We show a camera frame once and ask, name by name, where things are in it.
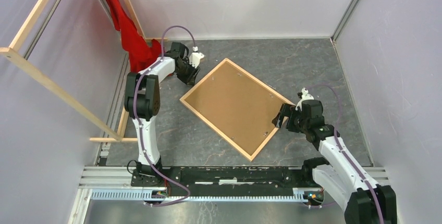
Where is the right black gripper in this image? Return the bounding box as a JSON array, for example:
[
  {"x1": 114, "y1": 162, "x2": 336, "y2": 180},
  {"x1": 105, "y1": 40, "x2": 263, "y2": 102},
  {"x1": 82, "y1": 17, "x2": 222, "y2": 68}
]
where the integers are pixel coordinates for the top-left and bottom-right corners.
[{"x1": 271, "y1": 103, "x2": 309, "y2": 134}]

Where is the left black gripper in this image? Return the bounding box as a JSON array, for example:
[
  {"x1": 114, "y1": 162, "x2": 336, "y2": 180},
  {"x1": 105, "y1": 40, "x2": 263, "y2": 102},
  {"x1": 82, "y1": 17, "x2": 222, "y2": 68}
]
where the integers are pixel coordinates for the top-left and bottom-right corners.
[{"x1": 176, "y1": 60, "x2": 201, "y2": 87}]

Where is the light wooden picture frame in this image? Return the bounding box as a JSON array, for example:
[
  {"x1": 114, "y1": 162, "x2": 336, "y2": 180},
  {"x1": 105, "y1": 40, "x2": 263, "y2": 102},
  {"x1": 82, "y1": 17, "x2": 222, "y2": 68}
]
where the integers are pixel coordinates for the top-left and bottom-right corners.
[{"x1": 179, "y1": 57, "x2": 296, "y2": 162}]

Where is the brown hardboard backing board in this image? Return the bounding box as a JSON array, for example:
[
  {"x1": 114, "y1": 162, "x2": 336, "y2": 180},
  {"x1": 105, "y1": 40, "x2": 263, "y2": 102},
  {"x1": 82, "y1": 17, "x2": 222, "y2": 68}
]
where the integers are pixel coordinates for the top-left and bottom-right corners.
[{"x1": 183, "y1": 61, "x2": 292, "y2": 157}]

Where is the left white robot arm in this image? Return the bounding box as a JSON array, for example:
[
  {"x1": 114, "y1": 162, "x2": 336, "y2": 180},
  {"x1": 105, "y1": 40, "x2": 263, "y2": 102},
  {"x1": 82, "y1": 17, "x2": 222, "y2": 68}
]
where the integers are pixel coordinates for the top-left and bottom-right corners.
[{"x1": 124, "y1": 42, "x2": 204, "y2": 186}]

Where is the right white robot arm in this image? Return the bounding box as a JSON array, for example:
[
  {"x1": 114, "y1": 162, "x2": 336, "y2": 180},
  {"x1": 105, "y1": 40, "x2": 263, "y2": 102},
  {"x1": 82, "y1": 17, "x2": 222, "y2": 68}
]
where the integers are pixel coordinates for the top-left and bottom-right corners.
[{"x1": 272, "y1": 99, "x2": 398, "y2": 223}]

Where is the red cloth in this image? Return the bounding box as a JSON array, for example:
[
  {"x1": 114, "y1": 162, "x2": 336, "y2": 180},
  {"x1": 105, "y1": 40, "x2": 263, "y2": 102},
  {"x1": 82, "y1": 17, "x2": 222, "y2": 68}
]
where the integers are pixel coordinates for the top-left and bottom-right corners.
[{"x1": 106, "y1": 0, "x2": 162, "y2": 72}]

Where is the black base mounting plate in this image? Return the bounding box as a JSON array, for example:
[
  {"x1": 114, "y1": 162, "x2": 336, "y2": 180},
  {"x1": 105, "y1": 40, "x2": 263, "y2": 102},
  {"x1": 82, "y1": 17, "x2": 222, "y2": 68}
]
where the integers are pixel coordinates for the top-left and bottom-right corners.
[{"x1": 131, "y1": 166, "x2": 320, "y2": 197}]

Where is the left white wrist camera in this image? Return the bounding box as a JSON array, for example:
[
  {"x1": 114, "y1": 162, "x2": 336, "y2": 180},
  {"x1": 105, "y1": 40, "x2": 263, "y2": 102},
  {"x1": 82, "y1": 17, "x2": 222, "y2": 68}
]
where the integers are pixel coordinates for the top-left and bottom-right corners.
[{"x1": 188, "y1": 46, "x2": 205, "y2": 68}]

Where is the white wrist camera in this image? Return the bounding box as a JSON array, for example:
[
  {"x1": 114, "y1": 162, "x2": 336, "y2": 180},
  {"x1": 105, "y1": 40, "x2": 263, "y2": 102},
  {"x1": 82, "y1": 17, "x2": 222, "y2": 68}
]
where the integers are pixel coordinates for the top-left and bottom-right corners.
[
  {"x1": 296, "y1": 87, "x2": 314, "y2": 111},
  {"x1": 188, "y1": 46, "x2": 205, "y2": 68}
]

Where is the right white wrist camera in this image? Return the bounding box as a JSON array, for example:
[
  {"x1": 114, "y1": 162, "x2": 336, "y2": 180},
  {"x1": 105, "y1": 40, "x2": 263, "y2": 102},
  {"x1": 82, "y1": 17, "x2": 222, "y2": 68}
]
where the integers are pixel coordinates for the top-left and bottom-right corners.
[{"x1": 296, "y1": 87, "x2": 314, "y2": 111}]

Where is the white slotted cable duct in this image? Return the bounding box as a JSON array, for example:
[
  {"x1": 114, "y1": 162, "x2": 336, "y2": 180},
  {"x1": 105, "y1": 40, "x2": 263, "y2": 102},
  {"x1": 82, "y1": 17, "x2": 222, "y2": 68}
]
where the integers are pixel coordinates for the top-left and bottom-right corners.
[{"x1": 91, "y1": 189, "x2": 308, "y2": 203}]

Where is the large wooden rack frame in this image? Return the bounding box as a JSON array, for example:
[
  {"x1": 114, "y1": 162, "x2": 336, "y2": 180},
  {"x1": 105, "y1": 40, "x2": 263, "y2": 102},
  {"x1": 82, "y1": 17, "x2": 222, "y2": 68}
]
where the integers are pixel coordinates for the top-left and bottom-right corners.
[{"x1": 0, "y1": 0, "x2": 169, "y2": 144}]

